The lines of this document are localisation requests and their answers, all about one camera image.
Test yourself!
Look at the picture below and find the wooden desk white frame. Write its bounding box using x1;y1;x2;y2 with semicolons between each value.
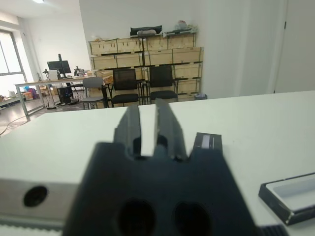
14;75;86;121

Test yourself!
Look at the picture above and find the long black bag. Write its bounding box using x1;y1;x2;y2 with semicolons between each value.
129;25;164;38

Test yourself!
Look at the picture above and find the grey plastic chair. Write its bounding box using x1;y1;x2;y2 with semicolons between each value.
80;76;111;110

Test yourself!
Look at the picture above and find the black dual monitor stand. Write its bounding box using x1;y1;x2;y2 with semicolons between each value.
46;54;72;80

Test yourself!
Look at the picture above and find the pale plastic bag bundle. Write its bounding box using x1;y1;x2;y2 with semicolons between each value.
174;19;195;31

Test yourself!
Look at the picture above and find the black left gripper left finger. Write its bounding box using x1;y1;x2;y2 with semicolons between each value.
113;105;143;161

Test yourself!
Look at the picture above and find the black computer tower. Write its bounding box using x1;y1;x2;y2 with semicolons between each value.
57;86;74;104

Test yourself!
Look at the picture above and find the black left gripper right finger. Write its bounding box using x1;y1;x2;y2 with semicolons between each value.
152;97;190;163

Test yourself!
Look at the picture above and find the black box base white insert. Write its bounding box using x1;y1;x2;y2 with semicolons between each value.
257;173;315;226

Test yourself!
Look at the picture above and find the window with grey frame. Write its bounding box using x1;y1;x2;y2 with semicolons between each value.
0;29;28;77

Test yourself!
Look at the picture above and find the black box lid silver stripe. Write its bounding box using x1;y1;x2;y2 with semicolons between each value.
192;132;224;156

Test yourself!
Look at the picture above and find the white door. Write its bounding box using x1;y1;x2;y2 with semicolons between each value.
274;0;315;94

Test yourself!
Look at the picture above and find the black mesh office chair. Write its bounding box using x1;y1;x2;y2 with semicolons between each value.
105;68;145;108
143;65;180;104

